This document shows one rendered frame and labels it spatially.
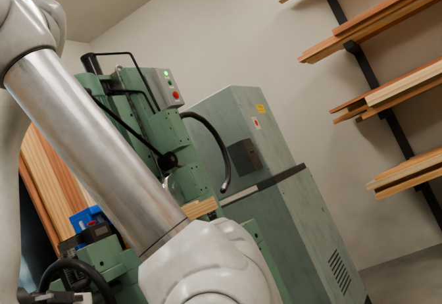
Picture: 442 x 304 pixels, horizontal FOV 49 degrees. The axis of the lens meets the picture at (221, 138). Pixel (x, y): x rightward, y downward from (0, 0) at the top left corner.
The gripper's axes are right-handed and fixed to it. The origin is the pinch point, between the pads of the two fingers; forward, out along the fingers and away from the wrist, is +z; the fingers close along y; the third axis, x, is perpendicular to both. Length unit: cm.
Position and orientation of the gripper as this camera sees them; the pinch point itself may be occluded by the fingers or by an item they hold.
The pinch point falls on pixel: (79, 299)
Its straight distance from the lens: 134.6
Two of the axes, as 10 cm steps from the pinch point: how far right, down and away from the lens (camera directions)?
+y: -7.8, 4.1, 4.7
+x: 2.3, 8.9, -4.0
